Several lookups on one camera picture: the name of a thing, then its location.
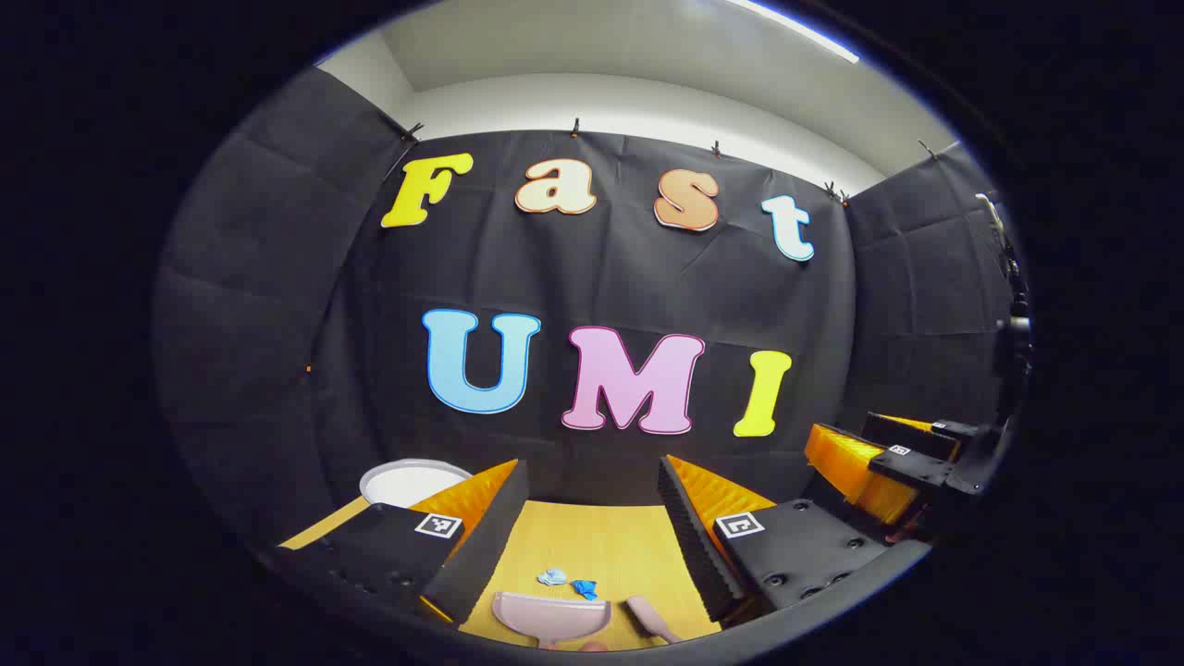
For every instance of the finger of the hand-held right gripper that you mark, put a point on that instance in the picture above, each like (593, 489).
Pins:
(851, 467)
(902, 430)

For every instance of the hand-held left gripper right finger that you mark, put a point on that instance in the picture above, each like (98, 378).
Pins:
(694, 546)

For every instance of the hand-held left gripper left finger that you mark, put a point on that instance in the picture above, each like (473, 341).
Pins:
(481, 546)

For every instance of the light blue paper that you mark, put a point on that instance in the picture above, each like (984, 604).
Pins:
(552, 577)

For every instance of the small pale pink broom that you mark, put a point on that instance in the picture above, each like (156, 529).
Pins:
(647, 615)

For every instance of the white ribbed garbage bin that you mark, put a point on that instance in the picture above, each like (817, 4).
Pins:
(407, 483)

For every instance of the pale pink dustpan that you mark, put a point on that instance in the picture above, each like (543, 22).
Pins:
(550, 615)

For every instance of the dark blue paper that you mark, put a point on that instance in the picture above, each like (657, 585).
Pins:
(585, 588)

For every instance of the wooden desktop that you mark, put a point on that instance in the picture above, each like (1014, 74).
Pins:
(601, 546)

